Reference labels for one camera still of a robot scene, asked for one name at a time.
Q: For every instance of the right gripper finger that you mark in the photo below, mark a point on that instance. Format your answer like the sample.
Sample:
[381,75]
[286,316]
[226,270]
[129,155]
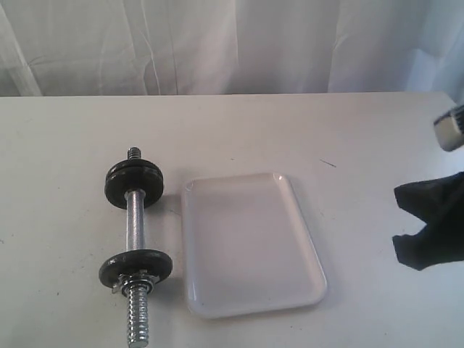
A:
[427,200]
[435,244]

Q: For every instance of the chrome spin-lock collar nut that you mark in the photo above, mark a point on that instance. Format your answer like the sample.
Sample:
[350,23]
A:
[141,279]

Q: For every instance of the black weight plate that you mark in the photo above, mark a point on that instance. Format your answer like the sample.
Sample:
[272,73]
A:
[155,263]
[139,164]

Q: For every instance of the chrome threaded dumbbell bar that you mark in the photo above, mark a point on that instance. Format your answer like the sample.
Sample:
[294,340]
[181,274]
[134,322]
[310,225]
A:
[137,309]

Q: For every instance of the black weight plate end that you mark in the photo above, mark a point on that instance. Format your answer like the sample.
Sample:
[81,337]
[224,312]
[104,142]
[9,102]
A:
[119,184]

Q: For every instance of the white rectangular plastic tray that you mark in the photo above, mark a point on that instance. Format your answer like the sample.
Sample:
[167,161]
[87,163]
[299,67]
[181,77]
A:
[247,248]

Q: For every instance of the white backdrop curtain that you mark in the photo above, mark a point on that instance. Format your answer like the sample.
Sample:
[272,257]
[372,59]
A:
[92,48]

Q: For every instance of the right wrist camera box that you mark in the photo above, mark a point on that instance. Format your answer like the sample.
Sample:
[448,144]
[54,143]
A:
[449,129]

